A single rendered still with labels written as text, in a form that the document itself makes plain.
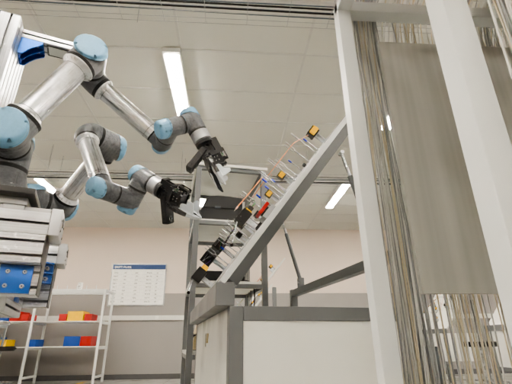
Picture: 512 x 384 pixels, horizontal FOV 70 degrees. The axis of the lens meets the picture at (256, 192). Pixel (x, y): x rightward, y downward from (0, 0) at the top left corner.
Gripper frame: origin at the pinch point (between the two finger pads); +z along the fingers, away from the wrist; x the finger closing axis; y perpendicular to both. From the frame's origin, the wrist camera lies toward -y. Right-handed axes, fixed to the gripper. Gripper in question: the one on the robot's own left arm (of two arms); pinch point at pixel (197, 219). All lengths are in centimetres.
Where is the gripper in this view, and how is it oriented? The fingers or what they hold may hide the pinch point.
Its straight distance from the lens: 138.7
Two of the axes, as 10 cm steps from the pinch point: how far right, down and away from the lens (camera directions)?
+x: 4.8, -1.4, 8.7
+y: 3.5, -8.8, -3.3
